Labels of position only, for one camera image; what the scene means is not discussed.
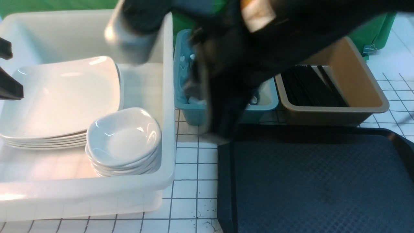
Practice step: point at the black serving tray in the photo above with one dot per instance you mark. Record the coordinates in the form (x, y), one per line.
(293, 179)

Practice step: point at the small white dish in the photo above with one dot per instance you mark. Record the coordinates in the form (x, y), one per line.
(124, 137)

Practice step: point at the bottom stacked white plate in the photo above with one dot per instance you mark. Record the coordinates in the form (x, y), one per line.
(46, 147)

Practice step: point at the tan plastic bin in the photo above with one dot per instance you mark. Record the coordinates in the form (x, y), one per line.
(354, 81)

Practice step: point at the black chopsticks bundle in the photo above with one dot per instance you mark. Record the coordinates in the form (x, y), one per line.
(307, 85)

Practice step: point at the white square rice plate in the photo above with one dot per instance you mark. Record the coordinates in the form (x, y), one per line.
(64, 97)

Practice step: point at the metal binder clip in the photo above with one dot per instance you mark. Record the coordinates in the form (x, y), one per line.
(369, 50)

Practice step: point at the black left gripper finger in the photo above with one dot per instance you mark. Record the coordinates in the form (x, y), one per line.
(10, 89)
(5, 49)

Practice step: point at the large white plastic bin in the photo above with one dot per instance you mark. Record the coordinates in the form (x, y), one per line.
(52, 184)

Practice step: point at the green cloth backdrop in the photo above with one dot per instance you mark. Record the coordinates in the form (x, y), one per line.
(373, 34)

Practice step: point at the teal plastic bin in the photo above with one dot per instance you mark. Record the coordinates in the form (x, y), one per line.
(193, 112)

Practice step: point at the white spoons pile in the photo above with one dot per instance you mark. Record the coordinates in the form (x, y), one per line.
(191, 86)

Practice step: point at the top stacked small white bowl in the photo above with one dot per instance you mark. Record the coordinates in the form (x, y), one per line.
(144, 161)

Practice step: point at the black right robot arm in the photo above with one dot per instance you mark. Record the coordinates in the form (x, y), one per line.
(235, 54)

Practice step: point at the top stacked white square plate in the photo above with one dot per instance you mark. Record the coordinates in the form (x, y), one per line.
(119, 97)

